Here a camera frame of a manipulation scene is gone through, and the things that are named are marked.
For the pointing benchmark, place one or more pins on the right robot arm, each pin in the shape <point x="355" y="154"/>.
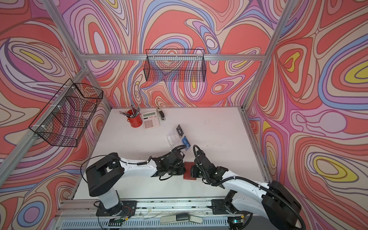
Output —
<point x="270" y="200"/>

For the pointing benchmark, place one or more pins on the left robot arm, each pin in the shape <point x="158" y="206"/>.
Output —
<point x="102" y="175"/>

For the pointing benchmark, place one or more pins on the pink desk calculator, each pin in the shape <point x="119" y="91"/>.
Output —
<point x="150" y="120"/>

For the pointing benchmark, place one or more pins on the black wire basket back wall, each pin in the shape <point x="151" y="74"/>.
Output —
<point x="178" y="65"/>

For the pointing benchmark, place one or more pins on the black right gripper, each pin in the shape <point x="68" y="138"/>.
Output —
<point x="194" y="170"/>

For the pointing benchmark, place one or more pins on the clear acrylic card stand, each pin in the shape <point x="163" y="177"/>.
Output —
<point x="173" y="138"/>

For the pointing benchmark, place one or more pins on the black VIP credit card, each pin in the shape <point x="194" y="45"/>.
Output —
<point x="179" y="131"/>

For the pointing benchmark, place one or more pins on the red metal pen bucket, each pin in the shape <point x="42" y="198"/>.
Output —
<point x="134" y="121"/>

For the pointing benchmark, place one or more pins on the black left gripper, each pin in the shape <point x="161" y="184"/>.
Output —
<point x="182" y="169"/>

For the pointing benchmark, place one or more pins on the pens and pencils bunch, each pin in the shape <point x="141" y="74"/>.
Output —
<point x="133" y="112"/>

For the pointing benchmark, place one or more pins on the red leather card holder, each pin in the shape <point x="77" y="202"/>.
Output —
<point x="188" y="171"/>

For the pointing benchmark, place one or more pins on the black wire basket left wall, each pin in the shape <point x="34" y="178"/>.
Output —
<point x="63" y="122"/>

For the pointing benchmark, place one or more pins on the grey foot pedal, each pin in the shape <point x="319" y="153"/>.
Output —
<point x="180" y="218"/>

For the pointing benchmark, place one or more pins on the blue credit card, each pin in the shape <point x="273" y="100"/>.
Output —
<point x="186" y="142"/>

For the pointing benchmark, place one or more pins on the black wire basket wall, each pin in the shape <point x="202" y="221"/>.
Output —
<point x="178" y="65"/>
<point x="63" y="122"/>

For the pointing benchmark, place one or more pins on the aluminium frame post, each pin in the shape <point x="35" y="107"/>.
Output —
<point x="85" y="71"/>

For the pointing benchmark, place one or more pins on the grey black stapler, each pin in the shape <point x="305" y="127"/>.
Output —
<point x="161" y="114"/>

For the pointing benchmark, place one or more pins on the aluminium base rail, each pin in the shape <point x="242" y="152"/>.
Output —
<point x="148" y="207"/>

